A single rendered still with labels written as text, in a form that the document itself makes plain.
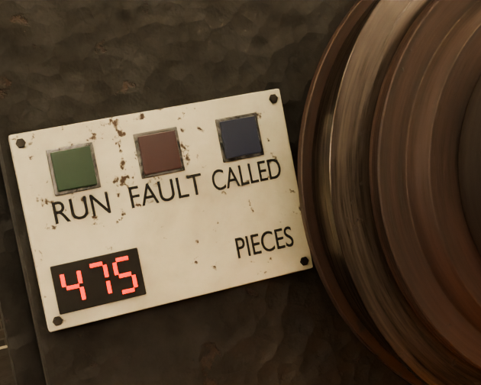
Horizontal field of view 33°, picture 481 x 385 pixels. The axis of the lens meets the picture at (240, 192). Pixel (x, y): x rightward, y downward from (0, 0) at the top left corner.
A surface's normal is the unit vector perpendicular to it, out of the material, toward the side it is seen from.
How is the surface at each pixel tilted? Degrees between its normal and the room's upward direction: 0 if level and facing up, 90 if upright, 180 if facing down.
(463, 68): 90
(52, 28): 90
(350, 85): 90
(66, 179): 90
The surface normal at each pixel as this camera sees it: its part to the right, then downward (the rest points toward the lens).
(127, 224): 0.29, 0.00
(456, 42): -0.54, -0.55
